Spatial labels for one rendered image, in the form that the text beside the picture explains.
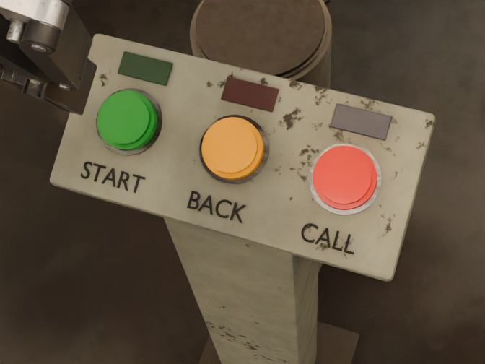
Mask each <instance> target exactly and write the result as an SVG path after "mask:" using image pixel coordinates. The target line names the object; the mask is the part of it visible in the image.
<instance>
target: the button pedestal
mask: <svg viewBox="0 0 485 364"><path fill-rule="evenodd" d="M124 51H126V52H129V53H135V54H139V55H142V56H147V57H150V58H154V59H159V60H162V61H168V62H171V63H173V65H172V69H171V72H170V76H169V79H168V82H167V85H166V86H165V85H162V84H157V83H153V82H148V81H145V80H142V79H137V78H133V77H128V76H125V75H122V74H118V69H119V66H120V64H121V59H122V57H123V52H124ZM88 59H89V60H90V61H92V62H94V63H95V64H96V65H97V70H96V72H95V77H94V79H93V83H92V86H91V90H90V92H89V97H88V99H87V104H86V106H85V109H84V113H83V114H82V115H78V114H75V113H71V112H70V114H69V118H68V121H67V124H66V128H65V130H64V135H63V137H62V140H61V144H60V147H59V149H58V154H57V156H56V161H55V163H54V166H53V170H52V173H51V176H50V182H51V183H52V184H53V185H54V186H57V187H60V188H63V189H67V190H70V191H74V192H77V193H80V194H84V195H87V196H91V197H95V198H97V199H102V200H105V201H107V202H112V203H115V204H119V205H122V206H125V207H129V208H132V209H137V210H139V211H142V212H147V213H150V214H153V215H157V216H160V217H164V220H165V223H166V225H167V228H168V230H169V232H170V235H171V238H172V241H173V243H174V245H175V248H176V250H177V252H178V255H179V257H180V260H181V263H182V265H183V268H184V270H185V273H186V276H187V278H188V281H189V283H190V285H191V288H192V291H193V294H194V295H195V298H196V301H197V303H198V306H199V308H200V310H201V313H202V316H203V318H204V321H205V323H206V326H207V329H208V330H209V333H210V335H209V338H208V341H207V343H206V346H205V349H204V352H203V355H202V357H201V360H200V363H199V364H351V362H352V360H353V357H354V352H355V349H356V346H357V342H358V339H359V334H358V333H355V332H352V331H348V330H345V329H341V328H338V327H336V326H331V325H329V324H324V323H322V322H319V321H317V317H318V262H320V263H323V264H327V265H330V266H333V267H338V268H340V269H345V270H348V271H350V272H355V273H358V274H363V275H365V276H368V277H372V278H375V279H378V280H382V281H386V282H388V281H391V280H392V279H393V277H394V274H395V271H396V267H397V263H398V259H399V256H400V252H401V248H402V245H403V240H404V237H405V234H406V229H407V227H408V221H409V219H410V216H411V211H412V208H413V205H414V200H415V197H416V192H417V189H418V187H419V182H420V178H421V174H422V171H423V168H424V163H425V160H426V157H427V153H428V149H429V145H430V142H431V138H432V134H433V131H434V125H435V122H436V118H435V116H434V115H433V114H431V113H427V112H424V111H420V110H415V109H412V108H406V107H403V106H399V105H394V104H391V103H385V102H382V101H379V100H373V99H369V98H366V97H361V96H358V95H352V94H349V93H345V92H340V91H337V90H331V89H328V88H324V87H319V86H316V85H312V84H307V83H304V82H298V81H294V80H291V79H286V78H283V77H278V76H274V75H270V74H265V73H262V72H259V71H253V70H249V69H244V68H241V67H238V66H232V65H229V64H223V63H220V62H216V61H211V60H208V59H204V58H199V57H195V56H190V55H187V54H184V53H178V52H174V51H169V50H166V49H163V48H157V47H154V46H150V45H145V44H141V43H136V42H133V41H130V40H124V39H120V38H115V37H112V36H109V35H103V34H95V35H94V37H93V39H92V45H91V48H90V51H89V55H88ZM227 77H233V78H236V79H241V80H245V81H248V82H254V83H257V84H260V85H265V86H269V87H274V88H277V89H279V93H278V95H277V99H276V103H275V106H274V110H273V112H269V111H266V110H261V109H257V108H252V107H249V106H246V105H241V104H237V103H232V102H229V101H226V100H222V99H221V97H222V93H223V90H224V86H225V82H226V80H227ZM124 90H131V91H135V92H138V93H140V94H142V95H143V96H144V97H146V98H147V99H148V100H149V101H150V102H151V103H152V105H153V106H154V108H155V110H156V113H157V127H156V130H155V132H154V135H153V136H152V138H151V139H150V140H149V141H148V142H147V143H146V144H145V145H144V146H143V147H140V148H138V149H135V150H131V151H123V150H119V149H116V148H114V147H112V146H110V145H109V144H108V143H106V142H105V141H104V139H103V138H102V137H101V136H100V133H99V131H98V127H97V116H98V112H99V110H100V107H101V106H102V104H103V103H104V102H105V100H106V99H108V98H109V97H110V96H111V95H113V94H115V93H117V92H120V91H124ZM337 103H339V104H343V105H348V106H351V107H355V108H360V109H363V110H366V111H372V112H376V113H381V114H384V115H387V116H392V118H391V121H390V126H389V129H388V133H387V136H386V140H385V141H384V140H381V139H376V138H372V137H369V136H364V135H361V134H355V133H352V132H349V131H344V130H341V129H336V128H333V127H331V122H332V119H333V115H334V112H335V109H336V104H337ZM230 117H236V118H242V119H245V120H246V121H248V122H250V123H251V124H252V125H254V127H256V129H257V130H258V132H259V133H260V135H261V137H262V140H263V157H262V160H261V162H260V164H259V166H258V167H257V168H256V169H255V170H254V171H253V172H252V173H251V174H250V175H247V176H246V177H244V178H240V179H235V180H232V179H226V178H222V177H220V176H218V175H216V174H215V173H213V172H212V171H211V170H210V169H209V168H208V167H207V165H206V163H205V162H204V159H203V156H202V151H201V147H202V141H203V139H204V135H205V134H206V132H207V131H208V129H209V128H210V127H211V126H212V125H213V124H215V123H216V122H217V121H220V120H222V119H224V118H230ZM340 146H350V147H356V148H358V149H359V150H361V151H363V152H364V153H366V154H367V155H368V156H369V157H370V159H371V160H372V161H373V163H374V166H375V169H376V173H377V183H376V187H375V191H374V193H373V194H372V196H371V197H370V198H369V200H368V201H366V202H365V203H364V204H363V205H362V206H360V207H357V208H355V209H348V210H341V209H335V208H333V207H330V206H328V205H327V204H326V203H325V202H323V201H322V200H321V198H320V197H319V196H318V195H317V193H316V191H315V189H314V185H313V170H314V167H315V164H316V162H317V161H318V159H319V158H320V157H321V156H322V155H323V154H324V153H325V152H327V151H328V150H330V149H332V148H334V147H340Z"/></svg>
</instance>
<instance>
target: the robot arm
mask: <svg viewBox="0 0 485 364"><path fill-rule="evenodd" d="M91 45H92V39H91V37H90V35H89V33H88V32H87V30H86V28H85V26H84V25H83V23H82V21H81V20H80V18H79V16H78V14H77V13H76V11H75V9H74V8H73V6H72V5H71V0H0V71H1V68H2V69H4V71H3V74H2V76H1V79H2V80H4V81H5V82H8V83H9V84H11V85H13V86H15V87H17V88H19V89H21V90H22V91H21V93H23V94H25V95H28V96H30V97H33V98H37V99H39V100H42V101H43V102H45V103H47V104H49V105H51V106H53V107H54V108H57V109H59V110H62V111H68V112H71V113H75V114H78V115H82V114H83V113H84V109H85V106H86V104H87V99H88V97H89V92H90V90H91V86H92V83H93V79H94V77H95V72H96V70H97V65H96V64H95V63H94V62H92V61H90V60H89V59H88V55H89V51H90V48H91Z"/></svg>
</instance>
